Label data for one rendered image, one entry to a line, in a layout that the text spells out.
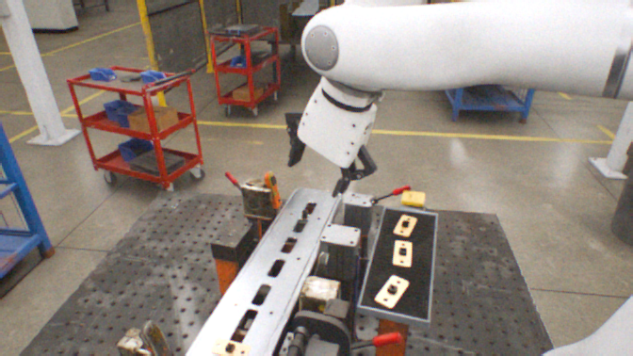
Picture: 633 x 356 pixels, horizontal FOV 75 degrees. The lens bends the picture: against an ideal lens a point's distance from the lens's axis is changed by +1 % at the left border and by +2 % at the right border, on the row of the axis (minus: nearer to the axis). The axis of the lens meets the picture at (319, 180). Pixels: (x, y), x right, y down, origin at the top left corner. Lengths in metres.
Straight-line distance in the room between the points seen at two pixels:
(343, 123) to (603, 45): 0.30
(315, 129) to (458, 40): 0.26
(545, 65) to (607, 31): 0.05
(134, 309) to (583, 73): 1.44
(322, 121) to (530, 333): 1.13
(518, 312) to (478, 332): 0.18
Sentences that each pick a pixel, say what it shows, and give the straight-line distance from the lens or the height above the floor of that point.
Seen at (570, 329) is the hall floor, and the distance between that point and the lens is 2.67.
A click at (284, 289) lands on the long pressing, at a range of 1.10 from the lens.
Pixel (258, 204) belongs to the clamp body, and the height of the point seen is 1.00.
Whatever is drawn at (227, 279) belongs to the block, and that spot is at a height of 0.89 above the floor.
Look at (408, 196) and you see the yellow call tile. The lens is 1.18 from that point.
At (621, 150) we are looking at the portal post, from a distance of 4.39.
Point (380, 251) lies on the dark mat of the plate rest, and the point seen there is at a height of 1.16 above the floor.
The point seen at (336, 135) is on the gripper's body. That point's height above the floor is 1.54.
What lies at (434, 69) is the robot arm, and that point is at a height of 1.67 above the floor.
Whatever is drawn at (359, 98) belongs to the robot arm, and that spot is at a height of 1.60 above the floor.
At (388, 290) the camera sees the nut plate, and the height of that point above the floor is 1.17.
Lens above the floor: 1.78
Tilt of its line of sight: 30 degrees down
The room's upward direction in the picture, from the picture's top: straight up
